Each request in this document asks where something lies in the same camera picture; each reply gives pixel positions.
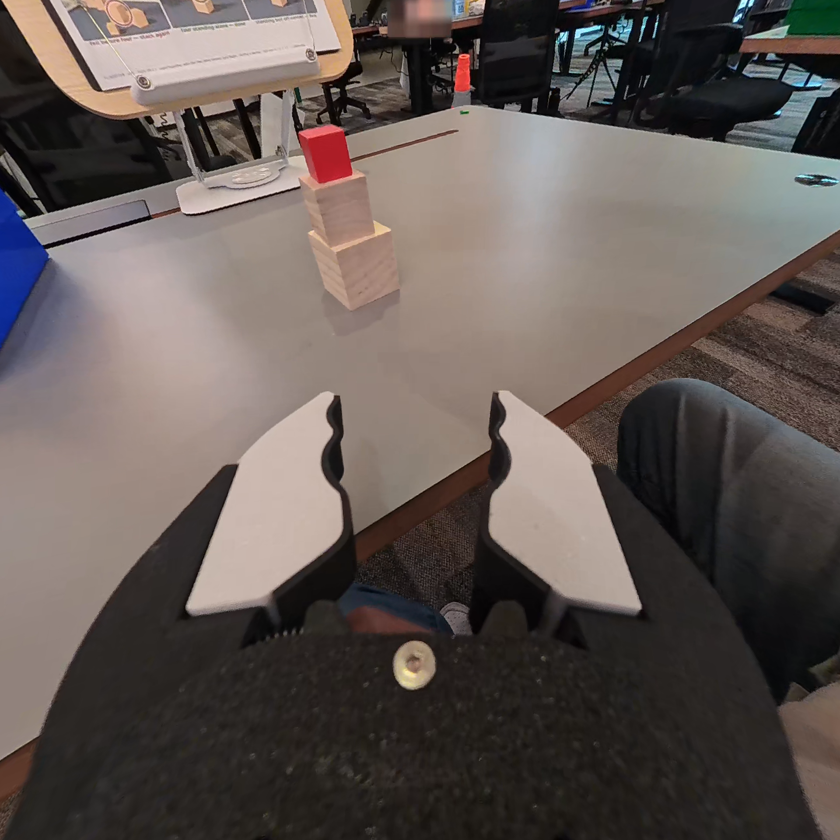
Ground large wooden cube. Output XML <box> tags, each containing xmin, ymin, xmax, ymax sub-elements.
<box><xmin>309</xmin><ymin>221</ymin><xmax>401</xmax><ymax>312</ymax></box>

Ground medium wooden cube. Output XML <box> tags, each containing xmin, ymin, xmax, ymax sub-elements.
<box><xmin>301</xmin><ymin>172</ymin><xmax>375</xmax><ymax>246</ymax></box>

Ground wooden display board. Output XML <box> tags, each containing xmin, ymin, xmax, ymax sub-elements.
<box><xmin>4</xmin><ymin>0</ymin><xmax>355</xmax><ymax>119</ymax></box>

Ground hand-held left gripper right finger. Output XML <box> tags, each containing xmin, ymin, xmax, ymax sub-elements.
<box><xmin>470</xmin><ymin>390</ymin><xmax>644</xmax><ymax>620</ymax></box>

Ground black office chair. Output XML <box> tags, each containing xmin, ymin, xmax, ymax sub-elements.
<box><xmin>630</xmin><ymin>0</ymin><xmax>795</xmax><ymax>139</ymax></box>
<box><xmin>476</xmin><ymin>0</ymin><xmax>563</xmax><ymax>112</ymax></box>
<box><xmin>315</xmin><ymin>56</ymin><xmax>375</xmax><ymax>126</ymax></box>
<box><xmin>0</xmin><ymin>14</ymin><xmax>185</xmax><ymax>211</ymax></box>

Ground white instruction sheet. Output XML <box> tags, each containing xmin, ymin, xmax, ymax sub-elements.
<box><xmin>46</xmin><ymin>0</ymin><xmax>345</xmax><ymax>90</ymax></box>

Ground blue plastic bin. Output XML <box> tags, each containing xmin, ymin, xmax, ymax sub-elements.
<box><xmin>0</xmin><ymin>191</ymin><xmax>51</xmax><ymax>349</ymax></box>

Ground red wooden cube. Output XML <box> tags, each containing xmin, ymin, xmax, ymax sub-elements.
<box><xmin>298</xmin><ymin>125</ymin><xmax>355</xmax><ymax>183</ymax></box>

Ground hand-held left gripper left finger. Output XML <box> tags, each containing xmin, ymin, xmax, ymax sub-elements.
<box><xmin>185</xmin><ymin>392</ymin><xmax>358</xmax><ymax>620</ymax></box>

